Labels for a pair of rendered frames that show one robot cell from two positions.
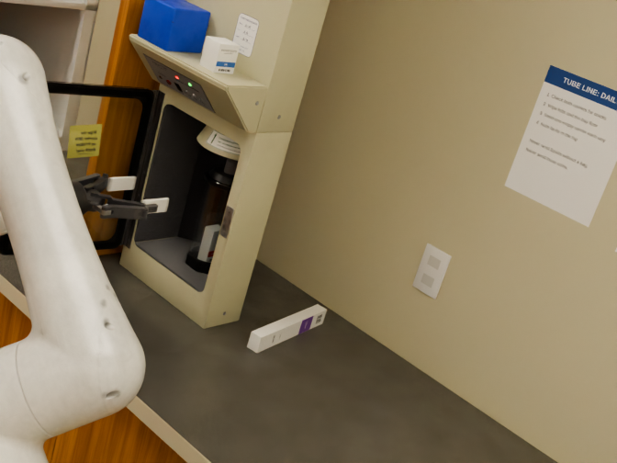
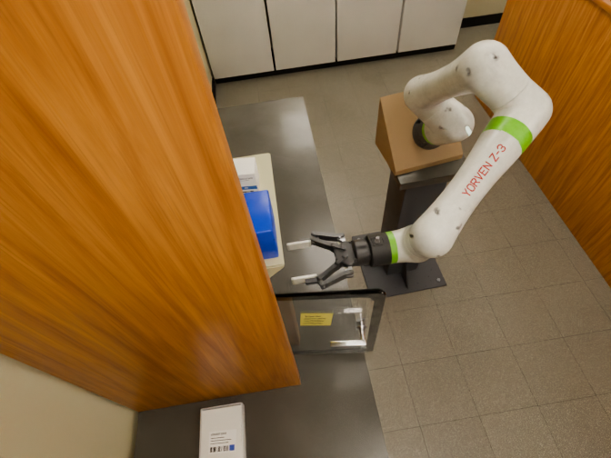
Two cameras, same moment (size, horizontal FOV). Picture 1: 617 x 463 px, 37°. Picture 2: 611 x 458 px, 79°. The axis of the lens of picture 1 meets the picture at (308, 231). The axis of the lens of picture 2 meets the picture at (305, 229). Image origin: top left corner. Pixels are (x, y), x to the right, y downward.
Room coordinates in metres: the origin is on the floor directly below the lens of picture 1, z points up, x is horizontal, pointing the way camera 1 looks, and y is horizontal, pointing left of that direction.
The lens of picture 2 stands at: (2.12, 0.80, 2.11)
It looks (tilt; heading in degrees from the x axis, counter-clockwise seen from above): 54 degrees down; 231
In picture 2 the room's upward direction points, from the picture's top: 7 degrees counter-clockwise
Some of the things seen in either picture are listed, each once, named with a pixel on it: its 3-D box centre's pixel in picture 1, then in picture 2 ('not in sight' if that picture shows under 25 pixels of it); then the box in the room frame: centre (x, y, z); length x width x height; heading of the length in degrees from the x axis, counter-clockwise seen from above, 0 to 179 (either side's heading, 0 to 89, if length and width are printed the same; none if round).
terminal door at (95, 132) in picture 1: (76, 171); (319, 328); (1.89, 0.53, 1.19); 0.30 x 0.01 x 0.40; 136
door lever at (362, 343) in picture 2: not in sight; (348, 337); (1.86, 0.60, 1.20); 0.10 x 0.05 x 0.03; 136
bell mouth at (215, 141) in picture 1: (238, 136); not in sight; (1.99, 0.21, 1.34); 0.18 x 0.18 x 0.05
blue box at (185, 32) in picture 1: (173, 24); (247, 227); (1.93, 0.40, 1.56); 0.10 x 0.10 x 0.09; 53
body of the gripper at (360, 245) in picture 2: (80, 198); (351, 253); (1.68, 0.45, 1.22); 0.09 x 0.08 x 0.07; 143
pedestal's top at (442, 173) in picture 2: not in sight; (423, 155); (0.92, 0.23, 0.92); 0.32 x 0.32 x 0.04; 55
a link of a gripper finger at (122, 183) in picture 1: (121, 183); (304, 279); (1.82, 0.41, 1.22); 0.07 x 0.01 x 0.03; 143
